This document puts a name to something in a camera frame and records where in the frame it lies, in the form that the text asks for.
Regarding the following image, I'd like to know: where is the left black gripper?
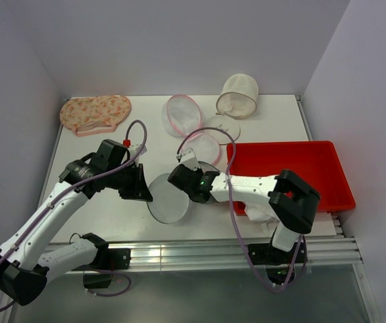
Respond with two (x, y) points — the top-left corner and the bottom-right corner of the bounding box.
(106, 162), (153, 201)

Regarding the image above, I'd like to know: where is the grey-trimmed white mesh laundry bag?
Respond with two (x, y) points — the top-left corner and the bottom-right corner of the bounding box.
(147, 165), (218, 224)

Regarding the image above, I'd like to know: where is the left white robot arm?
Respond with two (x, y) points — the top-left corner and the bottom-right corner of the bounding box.
(0, 139), (153, 306)

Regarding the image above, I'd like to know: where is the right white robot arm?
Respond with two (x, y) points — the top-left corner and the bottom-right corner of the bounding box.
(168, 164), (320, 262)

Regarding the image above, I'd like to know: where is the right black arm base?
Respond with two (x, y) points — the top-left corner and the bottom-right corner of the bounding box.
(247, 242), (308, 285)

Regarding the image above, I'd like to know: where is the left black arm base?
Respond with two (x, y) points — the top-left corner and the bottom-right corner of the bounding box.
(77, 248), (130, 290)

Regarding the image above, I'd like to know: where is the pink-trimmed white mesh laundry bag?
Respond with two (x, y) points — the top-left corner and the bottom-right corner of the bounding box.
(161, 94), (221, 164)

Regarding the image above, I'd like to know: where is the white bra in tray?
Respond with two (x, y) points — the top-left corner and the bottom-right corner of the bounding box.
(244, 203), (280, 223)

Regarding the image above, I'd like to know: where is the orange floral laundry bag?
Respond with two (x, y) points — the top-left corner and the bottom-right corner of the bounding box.
(59, 95), (132, 137)

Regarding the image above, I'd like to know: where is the beige mesh laundry bag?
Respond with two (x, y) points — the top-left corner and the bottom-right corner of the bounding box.
(202, 72), (259, 142)

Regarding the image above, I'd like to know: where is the red plastic tray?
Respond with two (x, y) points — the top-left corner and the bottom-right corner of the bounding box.
(226, 141), (356, 213)

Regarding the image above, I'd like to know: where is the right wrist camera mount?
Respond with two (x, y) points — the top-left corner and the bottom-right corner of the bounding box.
(176, 147), (202, 172)

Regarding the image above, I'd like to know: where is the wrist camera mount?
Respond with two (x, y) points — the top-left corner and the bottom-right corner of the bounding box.
(122, 139), (147, 158)
(176, 147), (202, 172)

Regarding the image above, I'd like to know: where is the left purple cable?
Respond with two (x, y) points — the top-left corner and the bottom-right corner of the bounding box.
(0, 119), (148, 312)

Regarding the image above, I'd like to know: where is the purple cable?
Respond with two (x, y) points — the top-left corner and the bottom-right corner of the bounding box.
(177, 127), (308, 294)
(0, 119), (148, 312)

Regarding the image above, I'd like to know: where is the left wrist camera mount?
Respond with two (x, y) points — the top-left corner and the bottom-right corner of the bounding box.
(122, 139), (147, 158)

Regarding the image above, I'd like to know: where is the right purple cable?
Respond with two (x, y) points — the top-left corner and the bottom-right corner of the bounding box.
(177, 127), (308, 294)

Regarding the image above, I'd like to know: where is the aluminium mounting rail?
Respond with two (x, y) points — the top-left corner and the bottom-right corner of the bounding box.
(109, 236), (363, 273)

